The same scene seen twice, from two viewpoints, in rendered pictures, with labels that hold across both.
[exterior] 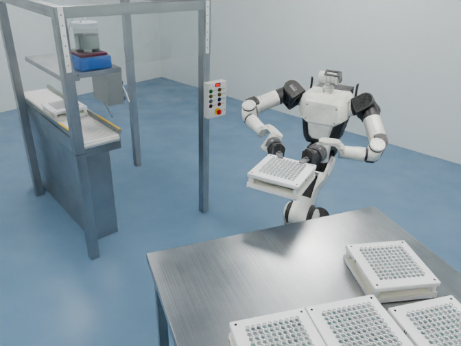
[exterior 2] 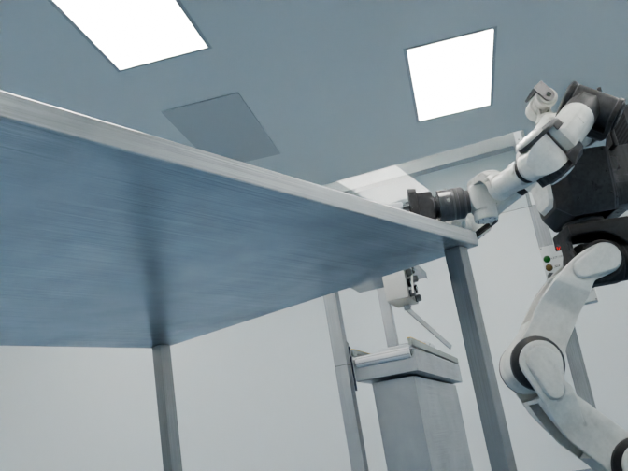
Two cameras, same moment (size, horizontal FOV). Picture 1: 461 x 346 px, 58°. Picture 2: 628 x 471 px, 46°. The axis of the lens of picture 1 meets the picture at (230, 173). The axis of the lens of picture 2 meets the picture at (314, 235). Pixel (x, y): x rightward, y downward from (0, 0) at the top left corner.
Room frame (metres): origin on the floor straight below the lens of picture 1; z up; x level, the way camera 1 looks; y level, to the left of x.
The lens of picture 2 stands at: (0.57, -1.90, 0.42)
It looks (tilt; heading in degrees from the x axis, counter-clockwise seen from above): 17 degrees up; 59
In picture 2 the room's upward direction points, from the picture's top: 9 degrees counter-clockwise
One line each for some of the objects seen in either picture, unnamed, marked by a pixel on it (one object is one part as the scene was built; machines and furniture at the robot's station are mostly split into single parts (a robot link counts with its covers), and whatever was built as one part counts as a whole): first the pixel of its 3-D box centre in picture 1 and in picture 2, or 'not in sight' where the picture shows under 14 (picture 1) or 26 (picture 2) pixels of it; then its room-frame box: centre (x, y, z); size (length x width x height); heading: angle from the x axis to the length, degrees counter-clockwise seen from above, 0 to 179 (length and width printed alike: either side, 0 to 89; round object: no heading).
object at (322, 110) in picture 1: (327, 112); (579, 165); (2.33, -0.55, 1.12); 0.34 x 0.30 x 0.36; 63
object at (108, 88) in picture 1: (107, 85); (399, 281); (2.63, 0.81, 1.14); 0.22 x 0.11 x 0.20; 42
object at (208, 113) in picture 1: (215, 99); (568, 274); (2.97, 0.13, 0.97); 0.17 x 0.06 x 0.26; 132
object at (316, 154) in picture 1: (312, 158); (432, 206); (1.87, -0.40, 1.03); 0.12 x 0.10 x 0.13; 145
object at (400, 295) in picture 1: (387, 274); not in sight; (1.22, -0.60, 0.87); 0.24 x 0.24 x 0.02; 10
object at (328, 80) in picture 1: (328, 79); (542, 108); (2.28, -0.52, 1.32); 0.10 x 0.07 x 0.09; 63
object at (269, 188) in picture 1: (281, 180); not in sight; (1.72, -0.24, 0.99); 0.24 x 0.24 x 0.02; 63
